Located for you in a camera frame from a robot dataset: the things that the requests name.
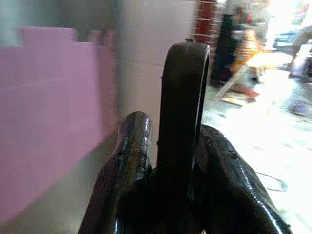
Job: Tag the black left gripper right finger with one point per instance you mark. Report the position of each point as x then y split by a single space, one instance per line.
231 185

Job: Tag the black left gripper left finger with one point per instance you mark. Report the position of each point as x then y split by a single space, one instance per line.
126 151

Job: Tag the pink board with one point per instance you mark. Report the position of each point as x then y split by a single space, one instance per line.
53 109

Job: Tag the flat picture book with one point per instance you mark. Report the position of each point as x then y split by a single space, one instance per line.
234 99

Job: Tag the wooden high chair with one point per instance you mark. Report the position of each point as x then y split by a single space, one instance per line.
253 61

